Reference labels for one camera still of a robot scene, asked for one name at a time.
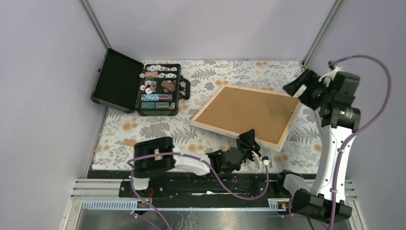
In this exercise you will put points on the left corner aluminium post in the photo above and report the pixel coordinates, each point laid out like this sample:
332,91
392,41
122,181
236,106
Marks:
95,23

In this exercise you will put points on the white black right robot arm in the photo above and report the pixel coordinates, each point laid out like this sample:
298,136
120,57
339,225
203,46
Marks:
324,200

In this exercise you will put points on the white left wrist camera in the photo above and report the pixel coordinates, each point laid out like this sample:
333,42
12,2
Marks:
261,162

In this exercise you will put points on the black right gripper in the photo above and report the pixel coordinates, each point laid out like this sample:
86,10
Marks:
307,78

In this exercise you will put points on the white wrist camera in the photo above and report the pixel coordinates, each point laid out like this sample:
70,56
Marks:
261,162
327,78

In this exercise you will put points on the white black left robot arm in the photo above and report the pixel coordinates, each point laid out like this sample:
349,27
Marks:
157,156

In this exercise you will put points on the floral patterned table mat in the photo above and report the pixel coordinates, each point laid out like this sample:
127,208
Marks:
300,153

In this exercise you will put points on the aluminium rail front structure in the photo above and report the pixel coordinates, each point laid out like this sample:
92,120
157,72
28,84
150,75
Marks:
117,194

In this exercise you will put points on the small brown wooden block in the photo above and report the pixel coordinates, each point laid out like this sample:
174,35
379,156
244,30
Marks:
129,143

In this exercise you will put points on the corner aluminium post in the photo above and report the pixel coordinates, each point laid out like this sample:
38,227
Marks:
323,29
95,23

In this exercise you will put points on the right corner aluminium post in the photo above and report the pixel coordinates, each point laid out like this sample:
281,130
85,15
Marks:
323,29

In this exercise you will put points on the light wooden picture frame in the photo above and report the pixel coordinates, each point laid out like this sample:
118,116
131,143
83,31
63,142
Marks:
203,125

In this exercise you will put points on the black poker chip case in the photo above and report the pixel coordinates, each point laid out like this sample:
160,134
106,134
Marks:
127,85

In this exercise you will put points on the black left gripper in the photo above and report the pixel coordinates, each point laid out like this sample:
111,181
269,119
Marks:
248,138

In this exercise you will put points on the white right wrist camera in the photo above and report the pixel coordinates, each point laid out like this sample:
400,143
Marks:
327,78

